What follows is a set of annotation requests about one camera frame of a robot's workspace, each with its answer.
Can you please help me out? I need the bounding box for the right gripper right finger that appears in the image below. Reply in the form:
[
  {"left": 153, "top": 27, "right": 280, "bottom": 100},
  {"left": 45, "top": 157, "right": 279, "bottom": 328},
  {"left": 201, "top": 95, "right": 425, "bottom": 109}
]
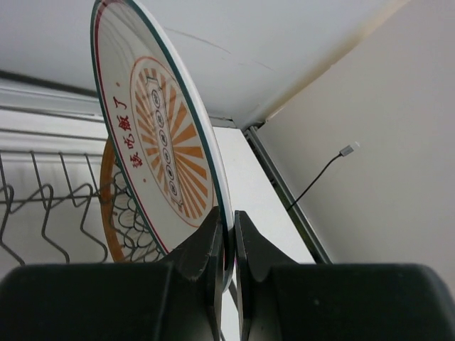
[{"left": 235, "top": 211, "right": 302, "bottom": 340}]

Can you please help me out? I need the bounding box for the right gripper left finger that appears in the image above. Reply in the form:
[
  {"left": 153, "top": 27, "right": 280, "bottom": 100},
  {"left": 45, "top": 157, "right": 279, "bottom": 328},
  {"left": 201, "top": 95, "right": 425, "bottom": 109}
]
[{"left": 159, "top": 207, "right": 224, "bottom": 340}]

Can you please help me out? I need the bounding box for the flower pattern plate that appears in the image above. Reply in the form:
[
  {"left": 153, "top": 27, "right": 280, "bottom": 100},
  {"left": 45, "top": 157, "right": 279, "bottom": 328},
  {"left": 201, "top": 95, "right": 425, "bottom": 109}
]
[{"left": 100, "top": 140, "right": 165, "bottom": 263}]

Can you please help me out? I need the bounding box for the orange sunburst plate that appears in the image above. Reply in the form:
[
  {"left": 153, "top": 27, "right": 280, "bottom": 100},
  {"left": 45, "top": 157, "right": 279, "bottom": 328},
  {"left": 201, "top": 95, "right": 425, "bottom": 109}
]
[{"left": 90, "top": 1, "right": 234, "bottom": 286}]

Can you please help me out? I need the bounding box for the black usb cable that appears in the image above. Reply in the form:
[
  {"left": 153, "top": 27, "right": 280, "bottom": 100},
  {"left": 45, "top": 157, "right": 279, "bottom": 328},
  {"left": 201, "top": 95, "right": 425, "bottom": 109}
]
[{"left": 287, "top": 141, "right": 360, "bottom": 211}]

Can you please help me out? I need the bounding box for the grey wire dish rack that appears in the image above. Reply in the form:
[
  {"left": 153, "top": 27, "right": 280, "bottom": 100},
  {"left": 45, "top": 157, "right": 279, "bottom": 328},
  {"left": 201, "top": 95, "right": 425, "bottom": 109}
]
[{"left": 0, "top": 131, "right": 242, "bottom": 341}]

